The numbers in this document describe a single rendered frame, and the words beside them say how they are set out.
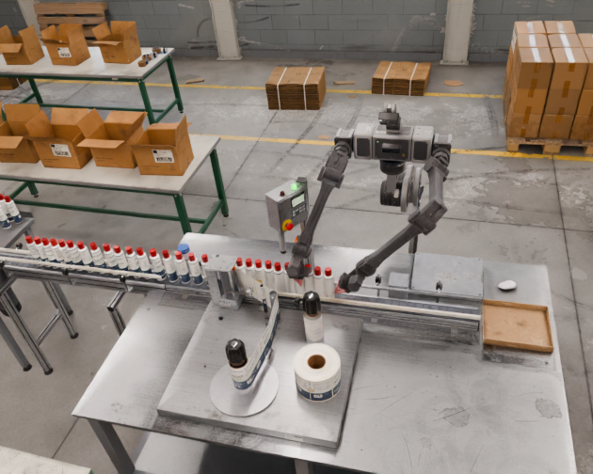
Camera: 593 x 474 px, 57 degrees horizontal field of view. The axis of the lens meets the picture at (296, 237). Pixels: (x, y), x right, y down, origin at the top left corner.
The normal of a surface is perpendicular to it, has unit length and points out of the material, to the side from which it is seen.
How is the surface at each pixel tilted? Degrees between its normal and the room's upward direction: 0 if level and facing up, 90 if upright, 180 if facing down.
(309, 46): 90
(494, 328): 0
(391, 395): 0
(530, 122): 87
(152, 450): 0
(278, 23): 90
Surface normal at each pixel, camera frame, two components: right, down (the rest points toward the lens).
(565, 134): -0.21, 0.65
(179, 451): -0.08, -0.77
